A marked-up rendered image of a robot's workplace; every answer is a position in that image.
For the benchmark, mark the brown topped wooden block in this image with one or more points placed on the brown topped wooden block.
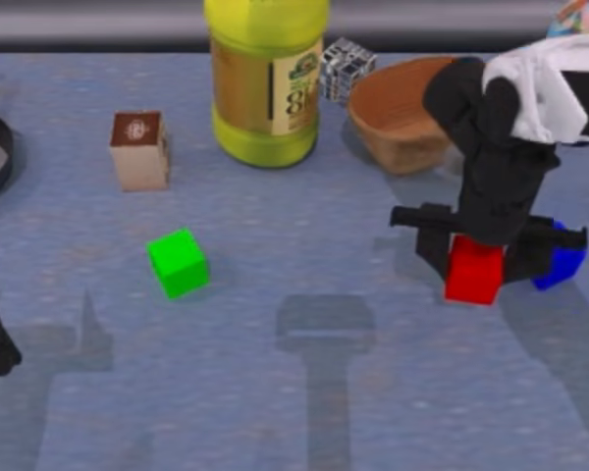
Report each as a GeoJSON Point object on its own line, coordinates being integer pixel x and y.
{"type": "Point", "coordinates": [138, 154]}

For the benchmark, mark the brown wooden bowl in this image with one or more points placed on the brown wooden bowl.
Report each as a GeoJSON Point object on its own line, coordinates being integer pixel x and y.
{"type": "Point", "coordinates": [397, 132]}

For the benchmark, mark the silver mirror cube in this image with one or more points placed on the silver mirror cube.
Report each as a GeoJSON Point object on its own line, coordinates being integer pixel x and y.
{"type": "Point", "coordinates": [346, 71]}

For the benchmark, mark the colourful printed bag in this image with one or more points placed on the colourful printed bag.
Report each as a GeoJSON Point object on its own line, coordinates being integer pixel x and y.
{"type": "Point", "coordinates": [576, 17]}

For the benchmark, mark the red cube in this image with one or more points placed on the red cube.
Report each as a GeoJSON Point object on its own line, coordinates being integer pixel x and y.
{"type": "Point", "coordinates": [472, 275]}

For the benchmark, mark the yellow-green oil bottle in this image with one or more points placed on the yellow-green oil bottle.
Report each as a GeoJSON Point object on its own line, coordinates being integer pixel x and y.
{"type": "Point", "coordinates": [255, 98]}

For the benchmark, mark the blue cube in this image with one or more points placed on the blue cube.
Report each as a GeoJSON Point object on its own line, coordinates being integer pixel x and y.
{"type": "Point", "coordinates": [564, 267]}

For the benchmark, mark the green cube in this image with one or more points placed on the green cube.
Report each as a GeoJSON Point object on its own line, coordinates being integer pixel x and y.
{"type": "Point", "coordinates": [179, 265]}

